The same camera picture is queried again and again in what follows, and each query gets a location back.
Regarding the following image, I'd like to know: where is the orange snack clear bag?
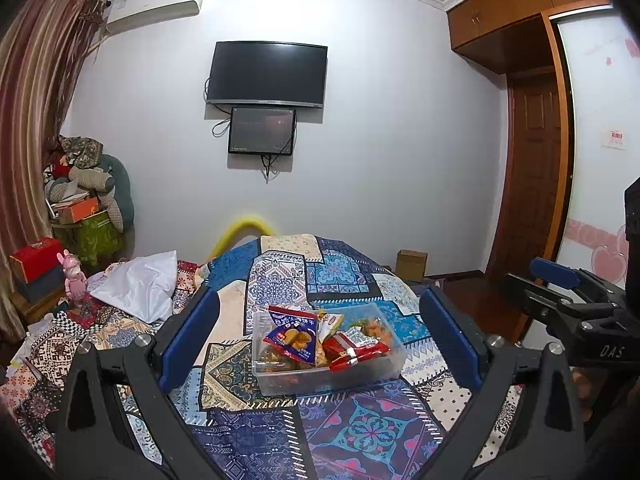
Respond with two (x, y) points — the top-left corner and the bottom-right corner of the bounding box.
(356, 318), (393, 347)

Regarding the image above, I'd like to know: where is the puffed rice snack pack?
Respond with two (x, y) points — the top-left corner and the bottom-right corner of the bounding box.
(256, 346), (328, 373)

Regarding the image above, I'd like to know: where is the white yellow chip bag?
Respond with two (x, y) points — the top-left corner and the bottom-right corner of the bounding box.
(317, 311), (344, 344)

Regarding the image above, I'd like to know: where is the person's hand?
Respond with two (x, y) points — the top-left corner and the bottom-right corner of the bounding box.
(572, 367), (600, 403)

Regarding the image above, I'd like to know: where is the brown wooden door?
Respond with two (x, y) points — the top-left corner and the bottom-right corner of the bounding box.
(486, 73), (561, 281)

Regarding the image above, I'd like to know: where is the pink plush toy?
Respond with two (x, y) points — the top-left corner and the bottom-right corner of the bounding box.
(56, 249), (87, 308)

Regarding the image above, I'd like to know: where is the brown cardboard box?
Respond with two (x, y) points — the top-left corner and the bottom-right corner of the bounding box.
(395, 249), (428, 282)

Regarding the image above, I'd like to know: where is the white pillow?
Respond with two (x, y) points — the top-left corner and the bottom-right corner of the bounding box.
(90, 250), (178, 324)

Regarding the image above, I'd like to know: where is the red gift box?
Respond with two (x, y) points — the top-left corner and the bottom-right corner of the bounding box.
(9, 237), (63, 284)

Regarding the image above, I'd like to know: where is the green storage box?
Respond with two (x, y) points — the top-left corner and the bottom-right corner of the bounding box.
(51, 210), (125, 276)

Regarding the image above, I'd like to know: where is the clear plastic storage box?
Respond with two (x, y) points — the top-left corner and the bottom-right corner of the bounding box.
(252, 302), (407, 396)

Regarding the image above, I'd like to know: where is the red white snack bag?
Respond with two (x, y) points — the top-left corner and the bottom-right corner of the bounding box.
(322, 326), (390, 372)

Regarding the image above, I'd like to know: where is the blue red snack bag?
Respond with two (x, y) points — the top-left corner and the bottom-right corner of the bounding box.
(262, 306), (318, 366)

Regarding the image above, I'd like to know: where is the orange cardboard box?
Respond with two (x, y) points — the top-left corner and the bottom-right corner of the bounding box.
(58, 197), (100, 224)

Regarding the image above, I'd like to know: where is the yellow curved tube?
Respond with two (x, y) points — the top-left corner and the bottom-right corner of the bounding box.
(208, 216), (276, 260)

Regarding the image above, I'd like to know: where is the wooden overhead cabinet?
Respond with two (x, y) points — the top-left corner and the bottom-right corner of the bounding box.
(447, 0), (587, 75)

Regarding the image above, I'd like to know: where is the striped brown curtain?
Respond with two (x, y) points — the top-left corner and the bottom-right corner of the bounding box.
(1, 0), (106, 344)

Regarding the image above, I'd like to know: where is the white air conditioner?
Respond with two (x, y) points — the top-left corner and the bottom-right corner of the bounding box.
(105, 0), (203, 35)

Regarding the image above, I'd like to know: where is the small wall monitor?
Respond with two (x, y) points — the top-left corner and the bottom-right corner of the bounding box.
(228, 106), (296, 156)

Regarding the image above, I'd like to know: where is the black wall television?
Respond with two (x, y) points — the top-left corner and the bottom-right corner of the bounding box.
(206, 40), (328, 108)

